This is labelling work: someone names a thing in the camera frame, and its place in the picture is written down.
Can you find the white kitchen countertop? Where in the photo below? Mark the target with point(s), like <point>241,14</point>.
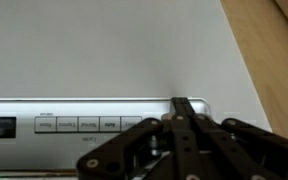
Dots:
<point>27,176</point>

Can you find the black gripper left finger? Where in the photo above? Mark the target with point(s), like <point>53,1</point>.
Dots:
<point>134,146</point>

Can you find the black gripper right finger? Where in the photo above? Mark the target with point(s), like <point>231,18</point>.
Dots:
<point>237,150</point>

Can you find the white dishwasher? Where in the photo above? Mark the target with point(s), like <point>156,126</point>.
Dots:
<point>100,60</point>

